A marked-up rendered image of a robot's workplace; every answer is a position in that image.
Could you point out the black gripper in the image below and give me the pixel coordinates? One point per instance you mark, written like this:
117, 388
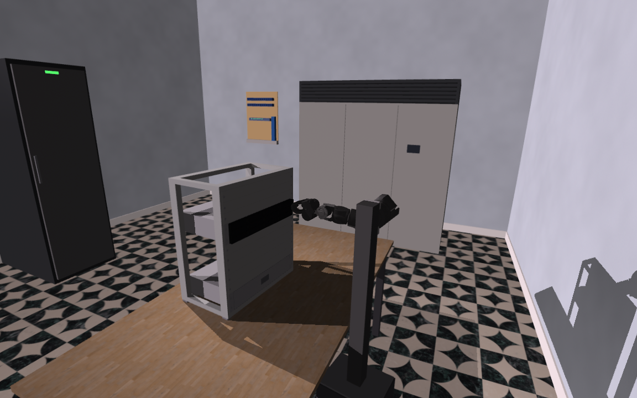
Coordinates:
309, 210

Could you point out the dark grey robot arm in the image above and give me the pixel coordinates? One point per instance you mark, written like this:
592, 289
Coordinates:
343, 215

